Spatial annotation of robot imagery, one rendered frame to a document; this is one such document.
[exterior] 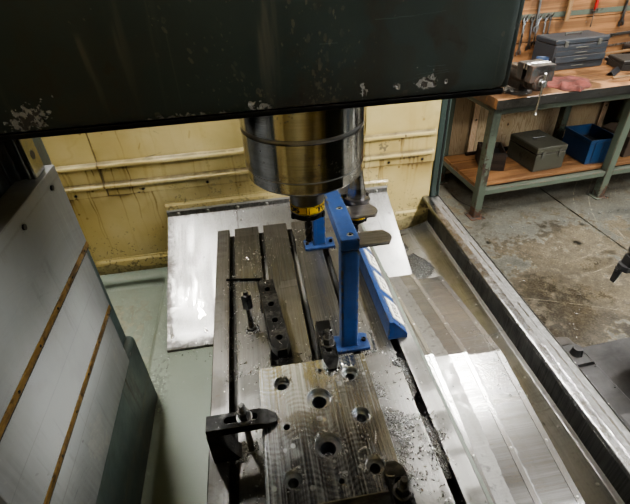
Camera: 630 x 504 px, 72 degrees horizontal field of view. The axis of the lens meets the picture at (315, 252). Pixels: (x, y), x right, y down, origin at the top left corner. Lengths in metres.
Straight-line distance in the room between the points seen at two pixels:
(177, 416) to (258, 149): 1.00
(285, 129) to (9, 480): 0.57
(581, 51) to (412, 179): 2.17
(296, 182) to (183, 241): 1.24
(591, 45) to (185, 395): 3.41
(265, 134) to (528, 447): 0.99
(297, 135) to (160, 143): 1.22
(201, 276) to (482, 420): 1.03
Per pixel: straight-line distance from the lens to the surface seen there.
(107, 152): 1.75
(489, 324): 1.56
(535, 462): 1.25
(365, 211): 1.00
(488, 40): 0.50
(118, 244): 1.94
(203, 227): 1.76
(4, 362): 0.72
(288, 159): 0.52
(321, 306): 1.21
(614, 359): 2.37
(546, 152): 3.62
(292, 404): 0.90
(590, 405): 1.27
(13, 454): 0.75
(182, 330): 1.58
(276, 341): 1.04
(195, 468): 1.30
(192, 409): 1.40
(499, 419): 1.24
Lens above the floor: 1.73
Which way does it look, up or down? 36 degrees down
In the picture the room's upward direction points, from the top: 3 degrees counter-clockwise
